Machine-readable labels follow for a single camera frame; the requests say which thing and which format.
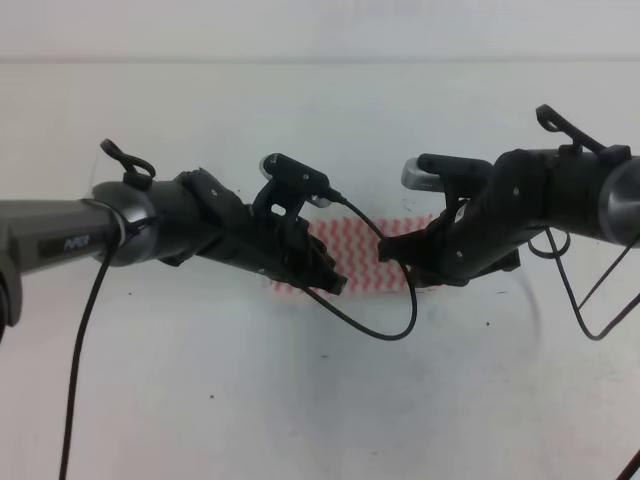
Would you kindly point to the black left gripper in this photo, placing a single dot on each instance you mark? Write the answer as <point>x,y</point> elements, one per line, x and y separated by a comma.
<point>281,247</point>

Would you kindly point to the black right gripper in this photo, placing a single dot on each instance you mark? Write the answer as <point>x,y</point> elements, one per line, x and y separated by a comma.
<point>485,240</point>

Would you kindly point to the pink white wavy towel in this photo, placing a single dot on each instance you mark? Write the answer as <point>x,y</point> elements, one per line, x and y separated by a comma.
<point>353,245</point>

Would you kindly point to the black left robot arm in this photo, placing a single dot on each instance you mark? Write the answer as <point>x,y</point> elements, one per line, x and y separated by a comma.
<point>169,221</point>

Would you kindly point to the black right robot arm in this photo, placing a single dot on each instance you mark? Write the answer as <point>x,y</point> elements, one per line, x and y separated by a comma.
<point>595,196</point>

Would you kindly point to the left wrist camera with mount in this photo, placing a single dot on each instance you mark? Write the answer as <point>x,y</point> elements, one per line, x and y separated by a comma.
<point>291,184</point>

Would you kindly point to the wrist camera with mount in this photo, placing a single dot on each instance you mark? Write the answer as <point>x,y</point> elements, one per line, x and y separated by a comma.
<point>291,184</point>
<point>458,178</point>

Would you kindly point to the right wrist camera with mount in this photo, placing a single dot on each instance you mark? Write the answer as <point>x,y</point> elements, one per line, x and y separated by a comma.
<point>458,178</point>

